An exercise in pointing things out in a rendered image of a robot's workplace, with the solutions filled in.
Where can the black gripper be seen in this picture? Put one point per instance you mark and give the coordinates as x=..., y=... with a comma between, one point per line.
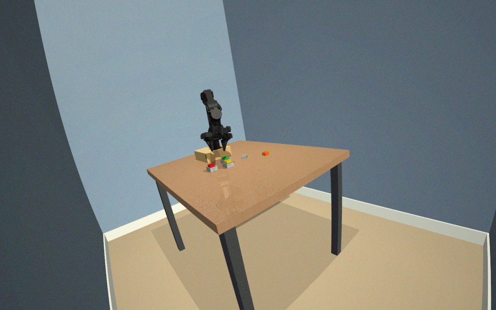
x=208, y=137

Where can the yellow button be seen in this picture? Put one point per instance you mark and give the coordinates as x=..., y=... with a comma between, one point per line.
x=228, y=163

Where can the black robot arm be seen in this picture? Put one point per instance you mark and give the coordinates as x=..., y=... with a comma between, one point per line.
x=214, y=115

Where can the red button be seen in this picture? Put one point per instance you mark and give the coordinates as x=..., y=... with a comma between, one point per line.
x=211, y=167

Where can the green button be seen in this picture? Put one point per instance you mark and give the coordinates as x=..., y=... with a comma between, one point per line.
x=223, y=159

